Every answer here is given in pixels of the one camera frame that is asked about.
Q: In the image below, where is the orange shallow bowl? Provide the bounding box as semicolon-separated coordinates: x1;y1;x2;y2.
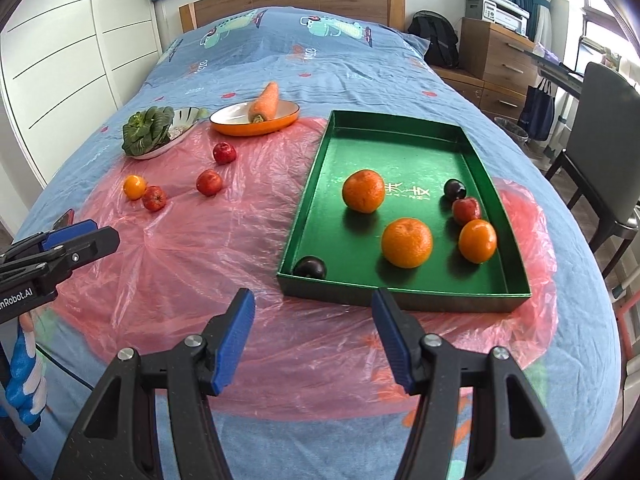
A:
209;100;301;136

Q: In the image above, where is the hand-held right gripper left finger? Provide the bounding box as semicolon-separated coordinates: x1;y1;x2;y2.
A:
52;288;257;480

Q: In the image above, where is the dark blue tote bag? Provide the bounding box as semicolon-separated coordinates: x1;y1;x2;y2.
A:
517;78;556;141

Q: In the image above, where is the white wardrobe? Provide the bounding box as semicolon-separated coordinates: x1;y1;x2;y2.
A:
0;0;163;201

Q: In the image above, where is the grey chair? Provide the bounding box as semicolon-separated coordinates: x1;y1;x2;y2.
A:
544;61;640;277

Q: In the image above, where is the small orange tangerine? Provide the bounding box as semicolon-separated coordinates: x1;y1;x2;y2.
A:
123;175;147;201

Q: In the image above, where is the black backpack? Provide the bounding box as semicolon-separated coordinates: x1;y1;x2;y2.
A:
407;10;460;68

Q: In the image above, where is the green metal tray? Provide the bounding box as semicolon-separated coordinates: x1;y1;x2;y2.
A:
276;110;532;313

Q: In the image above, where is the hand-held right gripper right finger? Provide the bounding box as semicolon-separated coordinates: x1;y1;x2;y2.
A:
371;288;576;480

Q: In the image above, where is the green bok choy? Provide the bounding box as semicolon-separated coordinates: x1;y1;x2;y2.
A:
121;107;175;157

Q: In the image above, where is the grey desk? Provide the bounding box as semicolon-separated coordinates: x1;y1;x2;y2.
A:
532;50;586;96

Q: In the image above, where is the grey trash bin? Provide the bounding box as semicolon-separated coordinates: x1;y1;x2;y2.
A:
494;116;530;148

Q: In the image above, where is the pink tube frame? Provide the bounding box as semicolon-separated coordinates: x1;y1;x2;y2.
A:
612;290;640;361

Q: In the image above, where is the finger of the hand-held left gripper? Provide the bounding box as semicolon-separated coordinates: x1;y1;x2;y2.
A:
22;226;121;281
0;219;99;267

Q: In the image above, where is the striped white bowl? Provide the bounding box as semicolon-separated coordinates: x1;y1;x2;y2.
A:
131;106;201;161

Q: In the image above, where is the white printer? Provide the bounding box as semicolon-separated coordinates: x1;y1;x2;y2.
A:
464;0;530;36

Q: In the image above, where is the tall wooden drawer cabinet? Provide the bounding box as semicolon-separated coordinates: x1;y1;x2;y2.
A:
459;17;543;92

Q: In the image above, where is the pink plastic sheet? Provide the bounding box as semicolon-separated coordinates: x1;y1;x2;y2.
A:
50;115;558;408

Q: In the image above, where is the carrot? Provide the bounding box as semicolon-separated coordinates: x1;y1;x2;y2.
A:
248;81;280;124

